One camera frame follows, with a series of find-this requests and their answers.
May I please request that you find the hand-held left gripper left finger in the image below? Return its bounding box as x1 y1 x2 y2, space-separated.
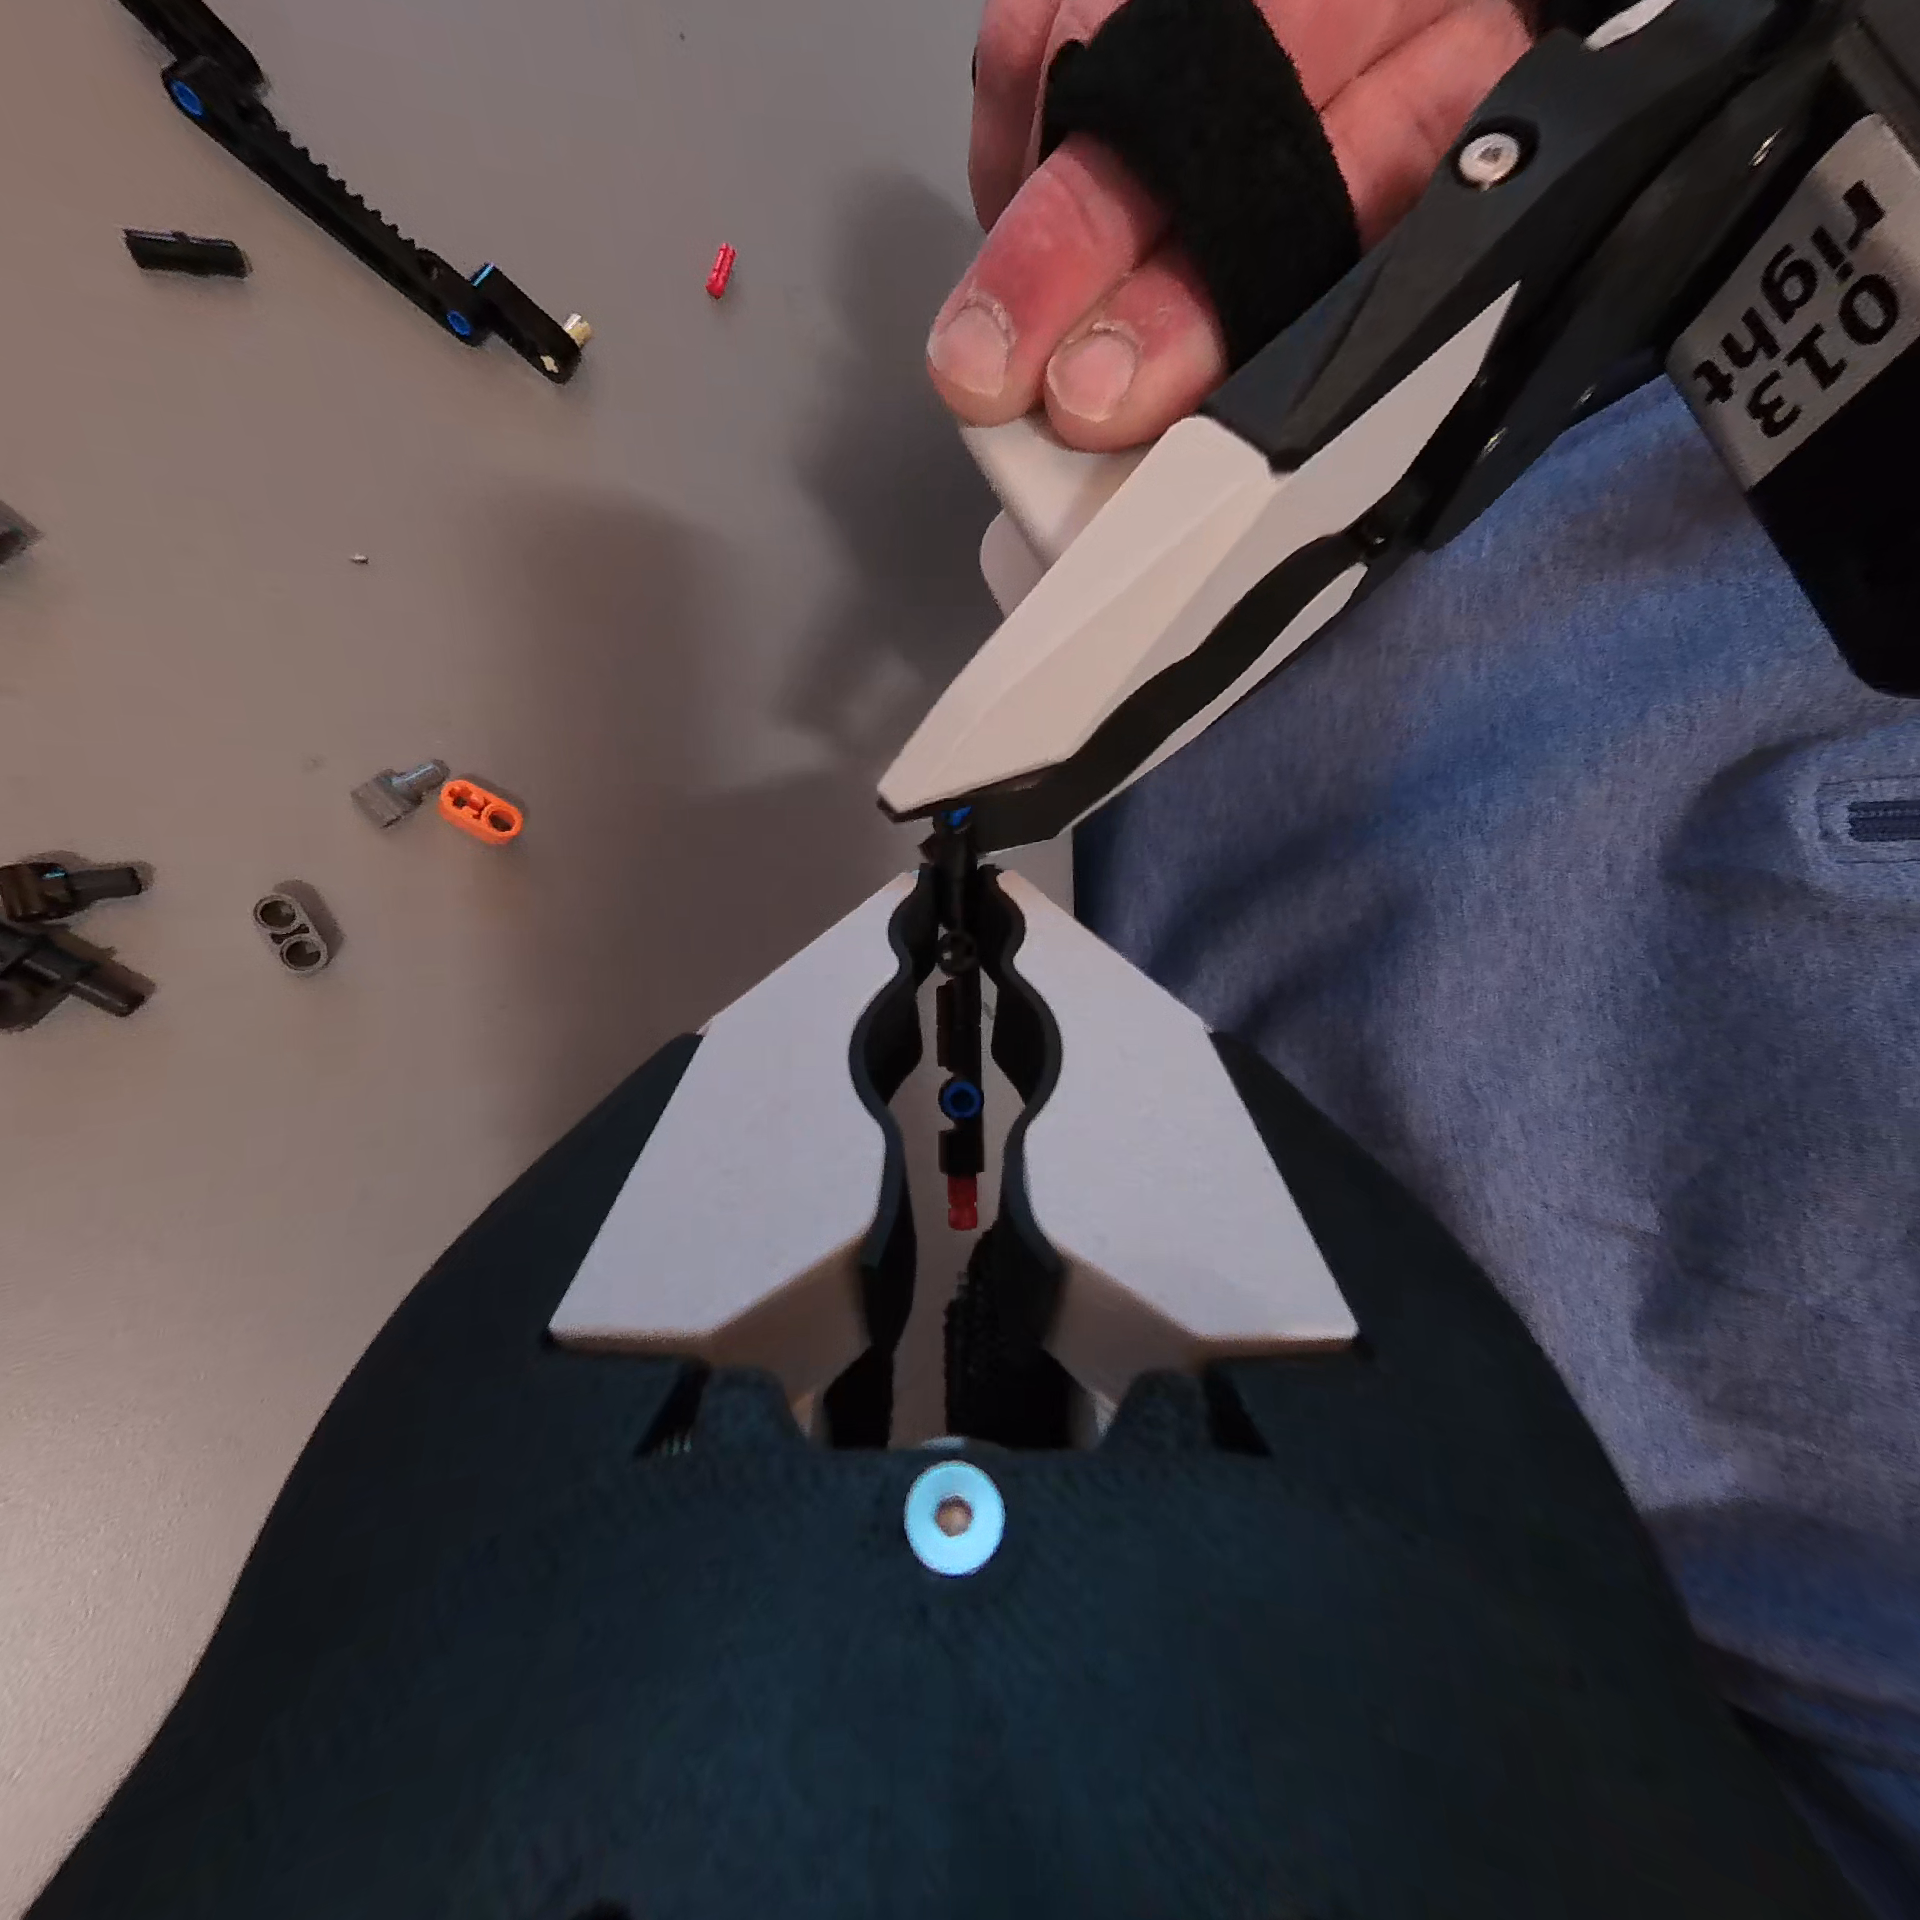
547 867 939 1449

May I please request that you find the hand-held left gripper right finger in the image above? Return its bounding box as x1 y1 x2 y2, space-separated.
942 867 1363 1449

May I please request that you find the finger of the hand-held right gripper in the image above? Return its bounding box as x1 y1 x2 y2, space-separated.
874 282 1519 841
1047 558 1376 841

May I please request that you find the black lego beam assembly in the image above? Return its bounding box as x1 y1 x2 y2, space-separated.
918 832 995 1234

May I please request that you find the black lego gear rack assembly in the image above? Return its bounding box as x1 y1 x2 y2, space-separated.
118 0 595 386

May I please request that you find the dark grey two-hole lego beam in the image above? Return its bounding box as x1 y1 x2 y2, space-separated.
251 880 346 977

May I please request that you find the black lego pin connector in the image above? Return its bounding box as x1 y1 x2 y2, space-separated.
0 922 156 1033
0 857 152 922

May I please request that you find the person's right hand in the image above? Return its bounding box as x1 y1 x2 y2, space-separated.
923 0 1547 455

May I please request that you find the person's blue clothing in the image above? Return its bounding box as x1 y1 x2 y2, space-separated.
1071 375 1920 1920

